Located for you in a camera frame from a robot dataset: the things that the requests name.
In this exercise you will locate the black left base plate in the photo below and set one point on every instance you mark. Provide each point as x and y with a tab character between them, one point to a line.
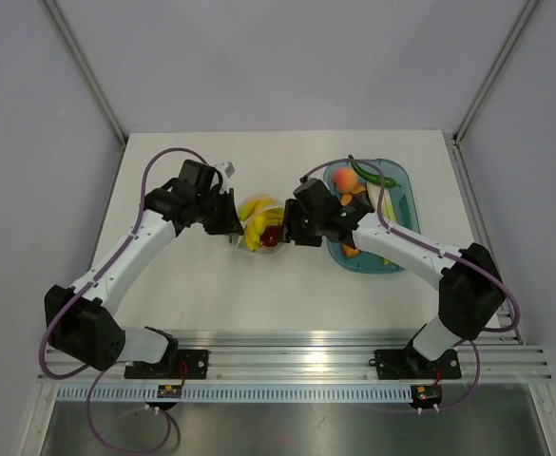
181	363

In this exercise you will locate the green chili pepper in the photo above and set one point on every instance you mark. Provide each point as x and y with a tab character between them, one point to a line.
376	179

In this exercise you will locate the left aluminium frame post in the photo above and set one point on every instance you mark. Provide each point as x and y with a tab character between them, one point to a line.
59	21

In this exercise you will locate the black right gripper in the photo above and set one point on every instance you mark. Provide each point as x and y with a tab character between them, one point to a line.
292	215

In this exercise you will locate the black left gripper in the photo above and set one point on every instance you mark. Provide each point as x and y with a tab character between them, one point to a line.
230	223

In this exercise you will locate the right aluminium frame post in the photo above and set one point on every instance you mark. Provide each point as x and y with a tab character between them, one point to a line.
497	66

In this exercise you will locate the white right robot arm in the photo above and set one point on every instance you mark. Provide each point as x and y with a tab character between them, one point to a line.
469	287

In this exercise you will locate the teal plastic tray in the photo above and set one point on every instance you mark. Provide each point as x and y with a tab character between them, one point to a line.
405	210

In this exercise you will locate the yellow green corn cob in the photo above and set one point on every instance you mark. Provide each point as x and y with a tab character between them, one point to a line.
387	210

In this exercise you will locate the orange carrot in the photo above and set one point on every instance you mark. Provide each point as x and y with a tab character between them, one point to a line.
349	251

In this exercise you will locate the aluminium frame post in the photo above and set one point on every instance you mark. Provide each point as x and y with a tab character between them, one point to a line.
59	21
497	66

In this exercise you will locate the yellow banana bunch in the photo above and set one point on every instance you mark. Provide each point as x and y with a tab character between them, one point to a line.
257	221

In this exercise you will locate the aluminium mounting rail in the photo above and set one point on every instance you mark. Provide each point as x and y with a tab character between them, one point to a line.
339	357

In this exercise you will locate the clear zip top bag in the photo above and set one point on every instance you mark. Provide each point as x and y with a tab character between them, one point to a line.
261	228

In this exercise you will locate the red apple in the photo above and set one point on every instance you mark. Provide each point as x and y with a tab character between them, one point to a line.
271	236

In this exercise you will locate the white slotted cable duct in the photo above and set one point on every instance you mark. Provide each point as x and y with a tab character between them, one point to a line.
249	394

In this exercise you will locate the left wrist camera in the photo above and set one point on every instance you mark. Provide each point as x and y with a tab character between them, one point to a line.
226	169

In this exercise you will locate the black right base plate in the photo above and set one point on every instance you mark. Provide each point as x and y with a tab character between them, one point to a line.
405	364

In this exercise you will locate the orange peach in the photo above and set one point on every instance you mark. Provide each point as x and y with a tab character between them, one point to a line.
345	179

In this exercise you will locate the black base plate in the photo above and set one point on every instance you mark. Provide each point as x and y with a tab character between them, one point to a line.
181	363
405	364

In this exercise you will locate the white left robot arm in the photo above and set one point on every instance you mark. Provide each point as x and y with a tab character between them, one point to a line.
81	317

